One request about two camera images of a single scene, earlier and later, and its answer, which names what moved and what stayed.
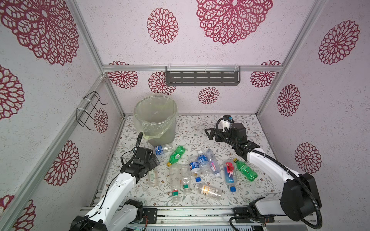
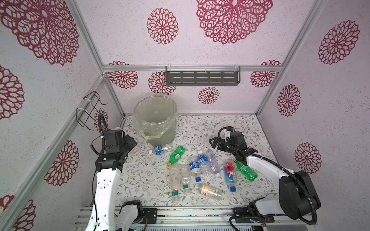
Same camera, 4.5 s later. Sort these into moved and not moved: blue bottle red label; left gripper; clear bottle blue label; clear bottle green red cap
Moved: left gripper
Not moved: clear bottle blue label; blue bottle red label; clear bottle green red cap
